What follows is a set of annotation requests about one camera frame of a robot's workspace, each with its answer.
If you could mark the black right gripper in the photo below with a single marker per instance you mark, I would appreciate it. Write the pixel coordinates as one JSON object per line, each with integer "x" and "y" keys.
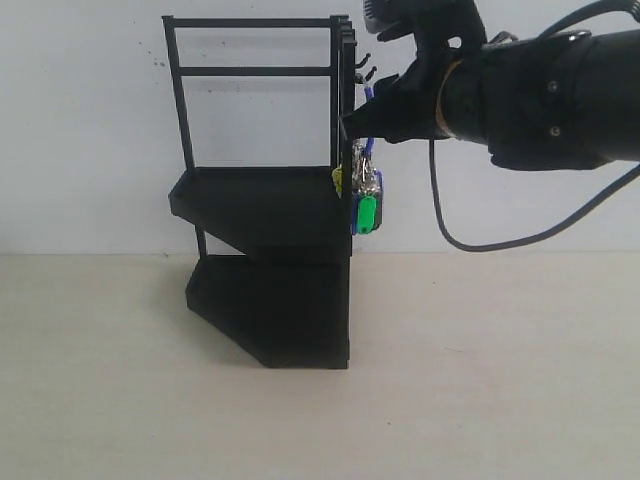
{"x": 404, "y": 106}

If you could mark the colourful key tag bunch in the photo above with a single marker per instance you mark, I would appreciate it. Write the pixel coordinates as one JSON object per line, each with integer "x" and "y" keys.
{"x": 367, "y": 188}

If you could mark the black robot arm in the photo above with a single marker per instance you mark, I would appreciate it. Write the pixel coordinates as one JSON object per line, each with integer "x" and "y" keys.
{"x": 566, "y": 99}

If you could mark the black metal coat hook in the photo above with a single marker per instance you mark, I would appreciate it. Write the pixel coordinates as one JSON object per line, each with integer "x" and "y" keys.
{"x": 360, "y": 64}
{"x": 364, "y": 79}

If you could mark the black metal shelf rack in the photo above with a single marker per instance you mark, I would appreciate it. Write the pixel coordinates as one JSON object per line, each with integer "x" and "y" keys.
{"x": 274, "y": 243}

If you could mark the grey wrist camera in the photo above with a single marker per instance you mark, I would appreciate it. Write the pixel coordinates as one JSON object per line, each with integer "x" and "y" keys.
{"x": 390, "y": 20}

